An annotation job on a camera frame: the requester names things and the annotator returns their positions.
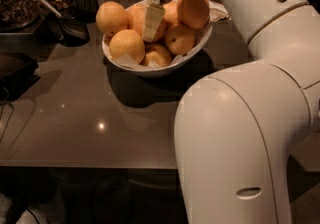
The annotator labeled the orange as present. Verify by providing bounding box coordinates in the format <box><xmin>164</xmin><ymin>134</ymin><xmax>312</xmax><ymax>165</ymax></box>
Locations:
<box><xmin>177</xmin><ymin>0</ymin><xmax>210</xmax><ymax>29</ymax></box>
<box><xmin>164</xmin><ymin>1</ymin><xmax>180</xmax><ymax>29</ymax></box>
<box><xmin>126</xmin><ymin>3</ymin><xmax>166</xmax><ymax>42</ymax></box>
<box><xmin>141</xmin><ymin>43</ymin><xmax>172</xmax><ymax>68</ymax></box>
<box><xmin>109</xmin><ymin>29</ymin><xmax>145</xmax><ymax>64</ymax></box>
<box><xmin>164</xmin><ymin>24</ymin><xmax>195</xmax><ymax>55</ymax></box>
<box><xmin>96</xmin><ymin>1</ymin><xmax>128</xmax><ymax>37</ymax></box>

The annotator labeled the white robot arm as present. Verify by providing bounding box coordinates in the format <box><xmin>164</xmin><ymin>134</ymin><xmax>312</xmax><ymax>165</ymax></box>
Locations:
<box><xmin>174</xmin><ymin>0</ymin><xmax>320</xmax><ymax>224</ymax></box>

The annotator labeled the white ceramic bowl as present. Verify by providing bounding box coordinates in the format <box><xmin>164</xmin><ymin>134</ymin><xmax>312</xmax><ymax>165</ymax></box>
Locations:
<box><xmin>101</xmin><ymin>0</ymin><xmax>214</xmax><ymax>79</ymax></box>

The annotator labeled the white paper napkin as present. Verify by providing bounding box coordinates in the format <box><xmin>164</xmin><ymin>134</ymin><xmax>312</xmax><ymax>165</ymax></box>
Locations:
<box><xmin>209</xmin><ymin>1</ymin><xmax>230</xmax><ymax>22</ymax></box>

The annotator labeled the black mesh cup back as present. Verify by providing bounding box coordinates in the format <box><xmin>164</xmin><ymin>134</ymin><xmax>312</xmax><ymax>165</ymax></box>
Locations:
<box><xmin>74</xmin><ymin>0</ymin><xmax>99</xmax><ymax>23</ymax></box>

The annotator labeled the glass jar of dried food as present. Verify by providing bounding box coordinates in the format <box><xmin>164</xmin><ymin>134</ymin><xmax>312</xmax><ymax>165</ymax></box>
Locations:
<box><xmin>0</xmin><ymin>0</ymin><xmax>39</xmax><ymax>32</ymax></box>

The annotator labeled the dark brown case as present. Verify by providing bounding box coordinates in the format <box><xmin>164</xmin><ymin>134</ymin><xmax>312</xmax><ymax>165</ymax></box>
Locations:
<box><xmin>0</xmin><ymin>53</ymin><xmax>39</xmax><ymax>101</ymax></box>

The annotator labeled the black cable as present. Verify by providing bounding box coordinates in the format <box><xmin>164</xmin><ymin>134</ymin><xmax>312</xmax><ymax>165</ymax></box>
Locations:
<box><xmin>0</xmin><ymin>87</ymin><xmax>16</xmax><ymax>145</ymax></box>

